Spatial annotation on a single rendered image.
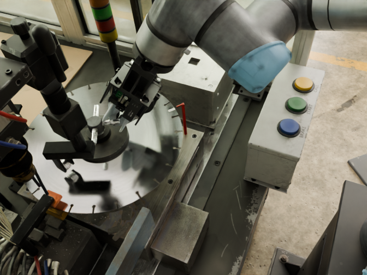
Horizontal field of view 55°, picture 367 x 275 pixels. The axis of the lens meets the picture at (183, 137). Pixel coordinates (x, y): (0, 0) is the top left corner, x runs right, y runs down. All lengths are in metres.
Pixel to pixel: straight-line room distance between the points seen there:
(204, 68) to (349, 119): 1.31
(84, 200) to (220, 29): 0.38
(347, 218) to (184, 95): 0.48
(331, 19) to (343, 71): 1.85
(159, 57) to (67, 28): 0.82
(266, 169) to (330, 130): 1.23
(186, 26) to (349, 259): 0.59
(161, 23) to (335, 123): 1.66
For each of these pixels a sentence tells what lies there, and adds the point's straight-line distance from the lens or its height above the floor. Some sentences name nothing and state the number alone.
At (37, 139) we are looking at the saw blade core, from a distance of 0.78.
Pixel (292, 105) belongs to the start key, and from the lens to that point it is 0.83.
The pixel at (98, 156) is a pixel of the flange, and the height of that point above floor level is 0.96.
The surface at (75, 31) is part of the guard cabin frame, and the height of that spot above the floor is 0.80.
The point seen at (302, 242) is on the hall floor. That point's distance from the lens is 1.66.
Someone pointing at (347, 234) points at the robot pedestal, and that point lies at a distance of 0.87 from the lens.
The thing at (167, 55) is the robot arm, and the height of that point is 1.18.
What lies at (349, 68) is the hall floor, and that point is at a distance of 2.40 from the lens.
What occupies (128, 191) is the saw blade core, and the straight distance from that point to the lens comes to 0.65.
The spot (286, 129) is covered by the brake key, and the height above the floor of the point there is 0.91.
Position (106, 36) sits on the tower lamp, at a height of 0.99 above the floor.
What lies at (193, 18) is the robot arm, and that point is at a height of 1.25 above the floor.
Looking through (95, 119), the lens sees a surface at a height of 1.00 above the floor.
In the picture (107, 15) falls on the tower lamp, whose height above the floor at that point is 1.04.
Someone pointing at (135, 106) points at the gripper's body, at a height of 1.09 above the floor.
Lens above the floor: 1.50
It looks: 52 degrees down
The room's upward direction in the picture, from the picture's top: 6 degrees counter-clockwise
